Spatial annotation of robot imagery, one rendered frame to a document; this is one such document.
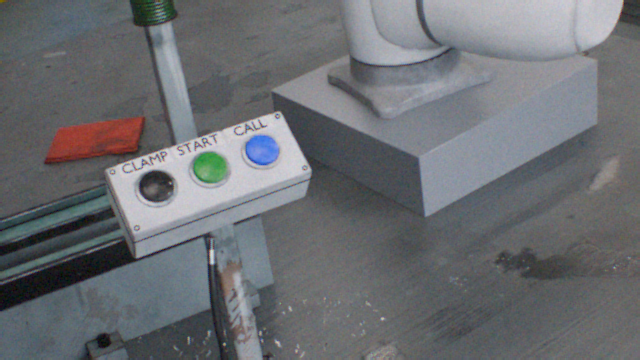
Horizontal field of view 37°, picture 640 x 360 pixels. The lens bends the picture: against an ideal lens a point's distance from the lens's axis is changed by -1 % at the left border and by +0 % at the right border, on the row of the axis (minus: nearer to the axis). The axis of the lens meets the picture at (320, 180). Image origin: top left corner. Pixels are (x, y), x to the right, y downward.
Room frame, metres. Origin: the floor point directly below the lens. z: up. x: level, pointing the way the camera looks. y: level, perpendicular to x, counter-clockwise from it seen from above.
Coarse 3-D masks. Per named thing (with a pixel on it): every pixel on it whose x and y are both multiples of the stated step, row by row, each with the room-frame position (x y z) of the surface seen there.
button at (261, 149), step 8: (256, 136) 0.77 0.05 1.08; (264, 136) 0.77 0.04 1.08; (248, 144) 0.76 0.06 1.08; (256, 144) 0.76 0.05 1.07; (264, 144) 0.76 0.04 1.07; (272, 144) 0.77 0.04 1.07; (248, 152) 0.76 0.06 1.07; (256, 152) 0.76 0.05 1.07; (264, 152) 0.76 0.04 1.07; (272, 152) 0.76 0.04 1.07; (256, 160) 0.75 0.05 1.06; (264, 160) 0.75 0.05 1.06; (272, 160) 0.75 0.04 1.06
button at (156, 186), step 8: (144, 176) 0.73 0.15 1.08; (152, 176) 0.73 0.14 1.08; (160, 176) 0.73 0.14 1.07; (168, 176) 0.73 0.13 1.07; (144, 184) 0.72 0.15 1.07; (152, 184) 0.72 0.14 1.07; (160, 184) 0.72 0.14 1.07; (168, 184) 0.73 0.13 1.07; (144, 192) 0.72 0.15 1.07; (152, 192) 0.72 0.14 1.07; (160, 192) 0.72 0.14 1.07; (168, 192) 0.72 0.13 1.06; (152, 200) 0.71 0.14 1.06; (160, 200) 0.71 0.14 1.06
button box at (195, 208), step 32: (256, 128) 0.79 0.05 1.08; (288, 128) 0.79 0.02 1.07; (160, 160) 0.75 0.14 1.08; (192, 160) 0.75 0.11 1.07; (288, 160) 0.76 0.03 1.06; (128, 192) 0.72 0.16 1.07; (192, 192) 0.73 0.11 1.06; (224, 192) 0.73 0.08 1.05; (256, 192) 0.73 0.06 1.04; (288, 192) 0.76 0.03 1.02; (128, 224) 0.70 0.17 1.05; (160, 224) 0.70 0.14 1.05; (192, 224) 0.72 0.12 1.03; (224, 224) 0.75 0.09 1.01
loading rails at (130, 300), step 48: (96, 192) 1.01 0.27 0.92; (0, 240) 0.94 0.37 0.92; (48, 240) 0.95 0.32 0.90; (96, 240) 0.91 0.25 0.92; (192, 240) 0.91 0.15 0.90; (240, 240) 0.93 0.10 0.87; (0, 288) 0.83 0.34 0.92; (48, 288) 0.85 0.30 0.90; (96, 288) 0.87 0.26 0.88; (144, 288) 0.89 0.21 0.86; (192, 288) 0.91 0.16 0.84; (0, 336) 0.83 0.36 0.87; (48, 336) 0.84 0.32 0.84; (96, 336) 0.86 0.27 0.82
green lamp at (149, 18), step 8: (136, 0) 1.27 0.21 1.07; (144, 0) 1.27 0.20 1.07; (152, 0) 1.27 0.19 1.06; (160, 0) 1.27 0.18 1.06; (168, 0) 1.28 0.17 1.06; (136, 8) 1.27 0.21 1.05; (144, 8) 1.27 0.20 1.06; (152, 8) 1.26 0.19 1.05; (160, 8) 1.27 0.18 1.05; (168, 8) 1.28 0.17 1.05; (136, 16) 1.27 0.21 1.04; (144, 16) 1.27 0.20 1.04; (152, 16) 1.26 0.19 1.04; (160, 16) 1.27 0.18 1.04; (168, 16) 1.27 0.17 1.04
